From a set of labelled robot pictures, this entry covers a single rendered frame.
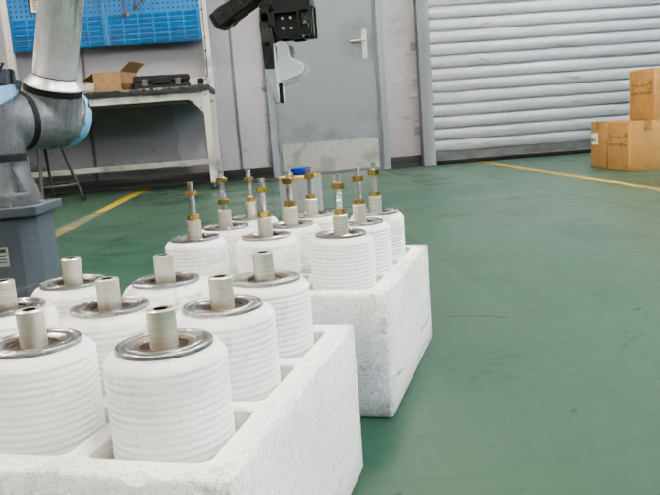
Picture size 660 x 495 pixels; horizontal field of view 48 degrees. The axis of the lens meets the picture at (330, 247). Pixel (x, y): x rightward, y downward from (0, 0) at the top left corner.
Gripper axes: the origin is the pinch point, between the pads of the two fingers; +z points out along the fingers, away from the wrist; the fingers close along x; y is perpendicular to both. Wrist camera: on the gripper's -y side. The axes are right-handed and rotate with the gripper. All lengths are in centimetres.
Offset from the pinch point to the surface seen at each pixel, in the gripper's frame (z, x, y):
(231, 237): 22.5, -2.3, -8.9
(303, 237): 22.9, -4.0, 3.6
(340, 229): 20.4, -14.6, 10.8
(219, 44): -65, 495, -139
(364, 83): -26, 519, -23
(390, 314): 32.1, -19.6, 17.6
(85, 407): 26, -67, -5
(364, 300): 29.3, -21.9, 14.4
